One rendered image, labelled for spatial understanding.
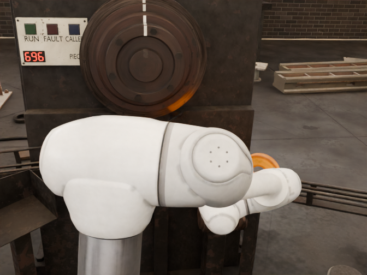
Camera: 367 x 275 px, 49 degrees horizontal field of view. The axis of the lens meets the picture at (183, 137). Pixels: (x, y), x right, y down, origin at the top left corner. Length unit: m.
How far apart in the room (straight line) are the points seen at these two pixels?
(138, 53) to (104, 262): 0.92
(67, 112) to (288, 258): 1.39
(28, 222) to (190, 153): 1.08
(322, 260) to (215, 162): 1.90
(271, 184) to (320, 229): 1.64
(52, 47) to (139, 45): 0.39
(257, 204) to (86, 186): 0.63
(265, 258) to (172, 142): 1.79
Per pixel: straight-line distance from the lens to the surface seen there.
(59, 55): 1.69
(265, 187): 0.97
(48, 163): 0.63
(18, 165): 1.81
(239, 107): 1.80
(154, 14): 1.48
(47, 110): 1.76
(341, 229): 2.67
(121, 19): 1.48
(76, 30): 1.65
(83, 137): 0.60
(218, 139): 0.54
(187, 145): 0.55
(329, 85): 5.24
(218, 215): 1.09
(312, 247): 2.47
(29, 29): 1.68
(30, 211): 1.60
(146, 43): 1.45
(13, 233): 1.53
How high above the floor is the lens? 1.48
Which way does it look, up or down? 25 degrees down
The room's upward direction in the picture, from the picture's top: 2 degrees clockwise
